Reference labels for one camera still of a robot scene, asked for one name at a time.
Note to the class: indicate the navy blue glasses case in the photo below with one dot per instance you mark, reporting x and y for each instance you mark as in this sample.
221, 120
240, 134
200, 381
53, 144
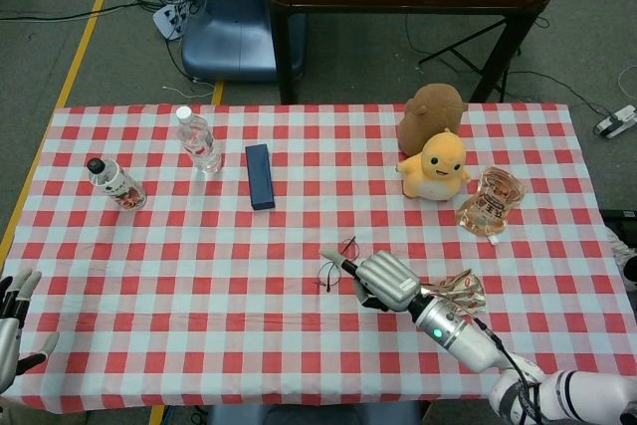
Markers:
260, 176

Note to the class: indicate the white fabric object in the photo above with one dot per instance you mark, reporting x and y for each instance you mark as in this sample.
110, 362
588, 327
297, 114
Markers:
619, 251

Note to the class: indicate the clear orange snack pouch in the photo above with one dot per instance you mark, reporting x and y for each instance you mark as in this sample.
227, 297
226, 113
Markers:
490, 201

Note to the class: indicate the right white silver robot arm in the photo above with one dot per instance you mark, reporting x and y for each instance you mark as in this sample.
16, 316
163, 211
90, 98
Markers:
458, 335

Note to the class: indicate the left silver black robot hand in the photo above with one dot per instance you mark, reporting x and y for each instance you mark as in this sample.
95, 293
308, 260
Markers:
7, 340

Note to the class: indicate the white grey power strip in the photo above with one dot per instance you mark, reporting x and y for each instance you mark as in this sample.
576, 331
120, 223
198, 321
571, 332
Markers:
614, 124

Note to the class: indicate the black flat object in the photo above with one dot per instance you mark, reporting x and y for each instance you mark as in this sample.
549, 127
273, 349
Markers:
619, 213

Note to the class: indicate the white power strip with plugs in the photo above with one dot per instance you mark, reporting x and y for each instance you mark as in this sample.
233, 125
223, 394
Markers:
166, 19

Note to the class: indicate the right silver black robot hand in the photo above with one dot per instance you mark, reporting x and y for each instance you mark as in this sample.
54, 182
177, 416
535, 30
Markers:
388, 280

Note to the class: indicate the black cap white label bottle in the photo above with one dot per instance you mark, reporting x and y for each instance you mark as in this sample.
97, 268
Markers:
117, 186

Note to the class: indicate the clear plastic water bottle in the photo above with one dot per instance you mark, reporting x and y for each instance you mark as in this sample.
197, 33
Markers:
199, 141

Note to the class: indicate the brown plush toy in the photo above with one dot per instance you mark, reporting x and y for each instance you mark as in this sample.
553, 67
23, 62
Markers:
428, 111

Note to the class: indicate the crumpled gold foil wrapper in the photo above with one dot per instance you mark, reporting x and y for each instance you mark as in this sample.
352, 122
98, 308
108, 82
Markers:
465, 295

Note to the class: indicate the yellow plush toy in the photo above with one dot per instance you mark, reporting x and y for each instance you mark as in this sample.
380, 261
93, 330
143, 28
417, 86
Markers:
440, 161

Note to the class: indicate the blue chair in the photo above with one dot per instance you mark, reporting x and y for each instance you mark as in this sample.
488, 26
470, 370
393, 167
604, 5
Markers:
229, 37

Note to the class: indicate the red white checkered tablecloth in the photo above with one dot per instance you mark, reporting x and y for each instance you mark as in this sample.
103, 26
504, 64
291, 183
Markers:
224, 335

